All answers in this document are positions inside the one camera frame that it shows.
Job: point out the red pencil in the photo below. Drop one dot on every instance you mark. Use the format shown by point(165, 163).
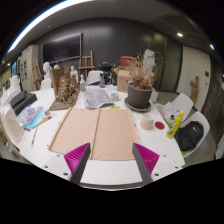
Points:
point(33, 139)

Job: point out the red round lid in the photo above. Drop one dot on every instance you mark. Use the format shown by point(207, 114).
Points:
point(159, 125)

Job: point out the small spray bottle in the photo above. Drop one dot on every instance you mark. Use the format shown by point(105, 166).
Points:
point(82, 83)

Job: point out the white plaster bust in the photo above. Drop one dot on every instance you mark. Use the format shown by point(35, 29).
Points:
point(46, 69)

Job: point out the left brown cardboard sheet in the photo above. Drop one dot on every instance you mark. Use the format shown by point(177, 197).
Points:
point(77, 128)

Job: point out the golden sculpture relief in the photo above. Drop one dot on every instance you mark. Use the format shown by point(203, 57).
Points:
point(66, 89)

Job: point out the black backpack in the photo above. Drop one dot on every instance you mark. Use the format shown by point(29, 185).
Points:
point(188, 136)

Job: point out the dried brown plant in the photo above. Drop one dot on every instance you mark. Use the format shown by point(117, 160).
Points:
point(144, 70)

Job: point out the right brown cardboard sheet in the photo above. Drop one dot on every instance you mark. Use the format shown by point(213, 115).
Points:
point(115, 135)

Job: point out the white chair right far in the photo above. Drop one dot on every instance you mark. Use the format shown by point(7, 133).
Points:
point(181, 103)

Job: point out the beige paper cup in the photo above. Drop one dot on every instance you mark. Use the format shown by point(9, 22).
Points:
point(147, 121)

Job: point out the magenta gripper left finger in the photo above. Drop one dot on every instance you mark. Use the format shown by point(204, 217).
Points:
point(76, 161)

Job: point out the cardboard box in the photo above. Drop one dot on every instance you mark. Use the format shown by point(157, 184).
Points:
point(123, 78)

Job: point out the colourful book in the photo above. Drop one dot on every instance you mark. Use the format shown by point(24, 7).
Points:
point(29, 116)

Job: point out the grey flower pot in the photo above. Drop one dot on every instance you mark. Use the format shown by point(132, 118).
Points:
point(138, 98)

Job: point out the black wall screen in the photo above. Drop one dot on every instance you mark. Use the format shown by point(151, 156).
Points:
point(63, 48)

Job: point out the white chair far side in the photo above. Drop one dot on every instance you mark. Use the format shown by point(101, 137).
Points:
point(93, 77)

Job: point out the black box stack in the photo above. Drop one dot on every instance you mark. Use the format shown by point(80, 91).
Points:
point(22, 100)

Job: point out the newspaper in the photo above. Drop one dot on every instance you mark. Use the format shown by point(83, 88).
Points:
point(95, 98)

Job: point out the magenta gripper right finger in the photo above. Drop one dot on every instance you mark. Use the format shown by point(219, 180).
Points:
point(146, 161)

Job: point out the yellow bottle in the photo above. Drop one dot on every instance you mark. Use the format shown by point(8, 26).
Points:
point(175, 125)

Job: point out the wooden easel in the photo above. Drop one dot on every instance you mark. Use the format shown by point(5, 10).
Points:
point(86, 64)

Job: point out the brown cardboard sheet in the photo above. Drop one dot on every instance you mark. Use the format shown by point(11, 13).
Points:
point(77, 128)
point(115, 135)

